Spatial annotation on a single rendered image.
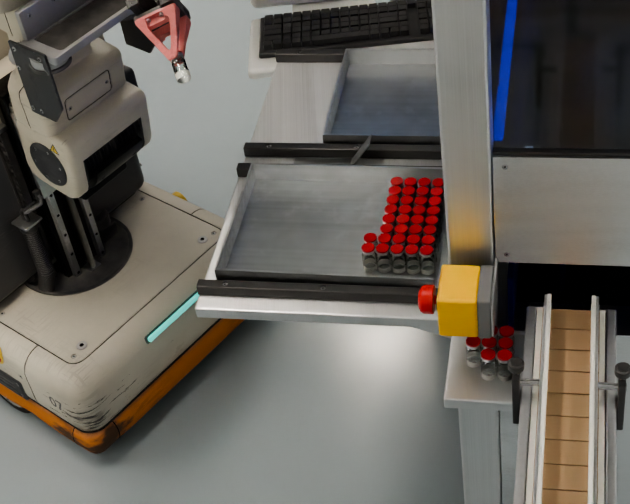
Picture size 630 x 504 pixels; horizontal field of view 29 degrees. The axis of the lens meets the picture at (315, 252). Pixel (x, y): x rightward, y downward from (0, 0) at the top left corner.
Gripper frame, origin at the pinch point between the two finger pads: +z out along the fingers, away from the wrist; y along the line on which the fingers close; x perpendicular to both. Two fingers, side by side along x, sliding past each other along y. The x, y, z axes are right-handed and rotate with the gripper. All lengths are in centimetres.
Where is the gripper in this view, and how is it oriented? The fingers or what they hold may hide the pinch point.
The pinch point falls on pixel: (174, 57)
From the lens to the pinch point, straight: 183.6
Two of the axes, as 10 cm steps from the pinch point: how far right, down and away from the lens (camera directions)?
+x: -9.0, 3.9, 1.8
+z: 3.2, 8.9, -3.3
